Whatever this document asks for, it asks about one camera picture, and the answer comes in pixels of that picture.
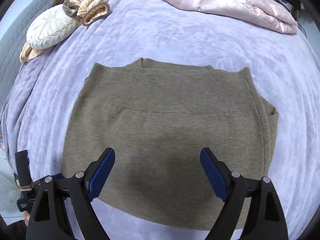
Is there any lavender plush bed blanket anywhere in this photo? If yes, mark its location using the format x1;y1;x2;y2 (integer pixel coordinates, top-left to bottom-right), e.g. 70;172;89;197
1;0;319;239

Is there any pink satin puffer jacket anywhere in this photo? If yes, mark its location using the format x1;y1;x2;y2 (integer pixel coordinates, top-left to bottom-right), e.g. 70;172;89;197
164;0;298;35

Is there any peach and brown knot pillow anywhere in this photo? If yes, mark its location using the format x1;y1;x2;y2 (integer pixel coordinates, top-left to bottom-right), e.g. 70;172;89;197
20;0;111;63

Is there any olive brown knit sweater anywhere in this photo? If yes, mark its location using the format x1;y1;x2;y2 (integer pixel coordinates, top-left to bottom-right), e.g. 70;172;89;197
61;59;279;230

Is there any grey quilted headboard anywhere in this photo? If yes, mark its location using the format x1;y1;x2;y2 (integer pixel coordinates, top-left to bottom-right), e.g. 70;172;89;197
1;0;54;105

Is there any round white pleated cushion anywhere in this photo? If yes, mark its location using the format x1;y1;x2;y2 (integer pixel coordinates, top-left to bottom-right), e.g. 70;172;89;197
26;4;80;49

